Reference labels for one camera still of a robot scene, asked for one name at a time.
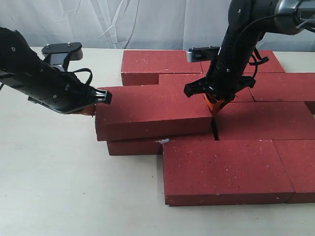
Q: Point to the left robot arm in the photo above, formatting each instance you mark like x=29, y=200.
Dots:
x=16, y=55

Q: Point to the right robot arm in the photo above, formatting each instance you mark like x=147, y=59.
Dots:
x=248, y=22

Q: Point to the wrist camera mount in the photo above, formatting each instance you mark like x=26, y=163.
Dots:
x=198, y=54
x=59, y=55

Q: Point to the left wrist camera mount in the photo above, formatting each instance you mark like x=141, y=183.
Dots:
x=59, y=55

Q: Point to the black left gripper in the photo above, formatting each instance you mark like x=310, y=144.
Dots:
x=61, y=92

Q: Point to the right edge red brick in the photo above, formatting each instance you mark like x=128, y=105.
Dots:
x=285, y=87

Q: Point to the chipped red brick white spot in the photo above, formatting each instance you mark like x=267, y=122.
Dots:
x=149, y=146

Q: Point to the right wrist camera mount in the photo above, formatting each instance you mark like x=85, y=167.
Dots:
x=198, y=54

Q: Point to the grey fabric backdrop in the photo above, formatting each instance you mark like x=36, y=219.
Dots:
x=118, y=24

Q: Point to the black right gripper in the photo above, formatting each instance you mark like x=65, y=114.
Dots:
x=225, y=76

